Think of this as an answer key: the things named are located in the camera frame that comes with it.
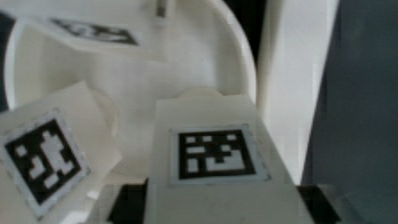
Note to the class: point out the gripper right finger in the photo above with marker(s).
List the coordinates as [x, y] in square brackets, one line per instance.
[327, 205]

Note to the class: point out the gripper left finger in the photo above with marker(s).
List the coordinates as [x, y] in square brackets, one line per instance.
[128, 208]

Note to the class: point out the white stool leg back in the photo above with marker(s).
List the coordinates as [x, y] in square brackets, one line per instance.
[219, 180]

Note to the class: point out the white stool leg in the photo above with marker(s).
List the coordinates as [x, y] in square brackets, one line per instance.
[103, 26]
[57, 156]
[219, 180]

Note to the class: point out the white round stool seat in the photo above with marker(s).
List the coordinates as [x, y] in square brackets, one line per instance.
[208, 63]

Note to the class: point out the white stool leg front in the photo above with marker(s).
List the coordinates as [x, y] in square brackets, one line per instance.
[103, 26]

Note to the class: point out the white L-shaped fence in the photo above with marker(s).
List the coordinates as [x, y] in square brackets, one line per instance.
[295, 40]

